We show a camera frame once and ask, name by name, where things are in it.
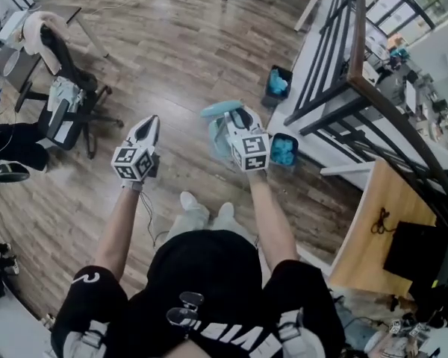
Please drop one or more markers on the grey bin with blue waste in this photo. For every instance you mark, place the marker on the grey bin with blue waste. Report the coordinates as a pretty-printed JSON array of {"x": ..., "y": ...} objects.
[{"x": 283, "y": 151}]

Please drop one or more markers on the person's left forearm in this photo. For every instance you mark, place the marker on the person's left forearm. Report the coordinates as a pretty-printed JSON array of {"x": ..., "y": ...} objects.
[{"x": 117, "y": 233}]

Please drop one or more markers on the dark desk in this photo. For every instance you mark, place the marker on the dark desk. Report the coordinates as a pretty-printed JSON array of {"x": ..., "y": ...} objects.
[{"x": 69, "y": 13}]

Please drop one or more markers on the wooden desk with white legs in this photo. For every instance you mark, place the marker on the wooden desk with white legs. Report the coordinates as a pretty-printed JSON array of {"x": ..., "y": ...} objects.
[{"x": 369, "y": 252}]

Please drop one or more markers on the person's right forearm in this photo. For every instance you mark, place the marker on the person's right forearm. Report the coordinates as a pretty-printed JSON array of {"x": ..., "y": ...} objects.
[{"x": 274, "y": 222}]

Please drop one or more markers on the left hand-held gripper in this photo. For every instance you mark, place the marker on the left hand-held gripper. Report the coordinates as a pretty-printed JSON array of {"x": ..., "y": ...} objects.
[{"x": 132, "y": 162}]

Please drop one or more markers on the black bin with blue waste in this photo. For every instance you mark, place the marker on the black bin with blue waste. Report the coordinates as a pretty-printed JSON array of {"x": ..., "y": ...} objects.
[{"x": 278, "y": 84}]

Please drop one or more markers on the light grey folded garment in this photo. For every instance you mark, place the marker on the light grey folded garment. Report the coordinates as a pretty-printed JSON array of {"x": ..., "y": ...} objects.
[{"x": 63, "y": 93}]

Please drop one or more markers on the beige garment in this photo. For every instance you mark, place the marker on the beige garment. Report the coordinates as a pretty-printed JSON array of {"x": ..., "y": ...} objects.
[{"x": 41, "y": 32}]

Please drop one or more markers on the white mesh wastebasket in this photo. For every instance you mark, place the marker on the white mesh wastebasket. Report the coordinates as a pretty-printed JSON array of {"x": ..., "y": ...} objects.
[{"x": 14, "y": 62}]

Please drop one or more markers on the white box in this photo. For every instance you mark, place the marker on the white box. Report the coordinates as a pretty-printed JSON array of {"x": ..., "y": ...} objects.
[{"x": 13, "y": 26}]

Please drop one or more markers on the person's black printed t-shirt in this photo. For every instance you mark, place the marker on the person's black printed t-shirt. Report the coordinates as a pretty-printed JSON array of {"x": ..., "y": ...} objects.
[{"x": 205, "y": 267}]

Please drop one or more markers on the black stool seat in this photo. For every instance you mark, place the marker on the black stool seat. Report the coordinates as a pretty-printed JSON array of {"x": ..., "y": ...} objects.
[{"x": 13, "y": 172}]

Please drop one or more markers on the black railing with wooden handrail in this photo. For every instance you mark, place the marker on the black railing with wooden handrail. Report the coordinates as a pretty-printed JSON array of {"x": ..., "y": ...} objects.
[{"x": 358, "y": 32}]

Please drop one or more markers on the teal dustpan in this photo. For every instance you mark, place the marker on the teal dustpan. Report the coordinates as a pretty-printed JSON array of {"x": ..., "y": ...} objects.
[{"x": 218, "y": 145}]

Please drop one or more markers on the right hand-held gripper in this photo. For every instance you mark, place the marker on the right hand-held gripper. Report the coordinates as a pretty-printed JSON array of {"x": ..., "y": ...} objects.
[{"x": 252, "y": 151}]

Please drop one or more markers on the person's grey trousers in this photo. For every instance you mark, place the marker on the person's grey trousers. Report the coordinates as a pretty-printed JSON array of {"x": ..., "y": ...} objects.
[{"x": 194, "y": 222}]

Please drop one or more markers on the black office chair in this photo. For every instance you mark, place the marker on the black office chair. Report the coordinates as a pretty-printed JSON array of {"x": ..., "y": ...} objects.
[{"x": 65, "y": 125}]

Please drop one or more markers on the black box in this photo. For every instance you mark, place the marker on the black box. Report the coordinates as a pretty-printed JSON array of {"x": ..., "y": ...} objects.
[{"x": 414, "y": 252}]

